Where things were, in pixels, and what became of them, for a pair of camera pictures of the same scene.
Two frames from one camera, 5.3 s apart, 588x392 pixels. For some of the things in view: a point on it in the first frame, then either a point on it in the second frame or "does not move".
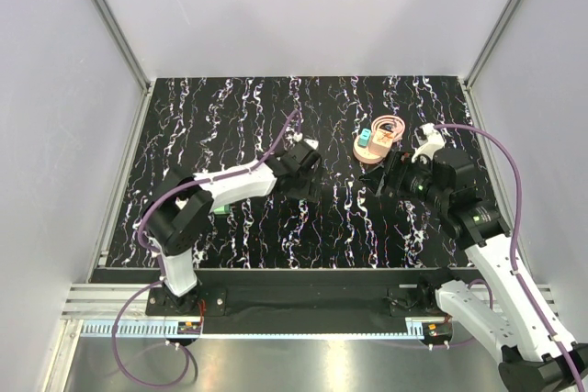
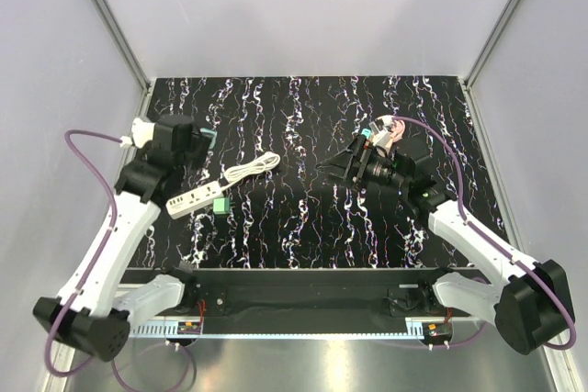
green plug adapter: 222,209 does not move
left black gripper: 310,190 -> 201,142
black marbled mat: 203,126 does not move
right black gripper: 400,167 -> 342,164
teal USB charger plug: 364,140 does not move
